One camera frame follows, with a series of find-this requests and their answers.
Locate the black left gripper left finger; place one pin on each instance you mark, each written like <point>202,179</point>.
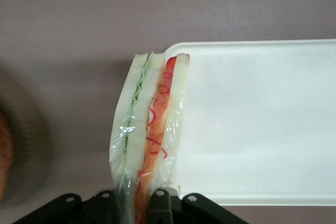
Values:
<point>106,208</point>

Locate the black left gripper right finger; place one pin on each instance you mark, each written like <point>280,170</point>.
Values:
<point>160,205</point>

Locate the plastic-wrapped triangle sandwich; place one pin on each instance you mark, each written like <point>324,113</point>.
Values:
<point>149,129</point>

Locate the brown round wicker basket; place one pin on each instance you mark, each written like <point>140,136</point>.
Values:
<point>4,155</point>

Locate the beige rectangular tray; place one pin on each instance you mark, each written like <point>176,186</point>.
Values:
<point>257,119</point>

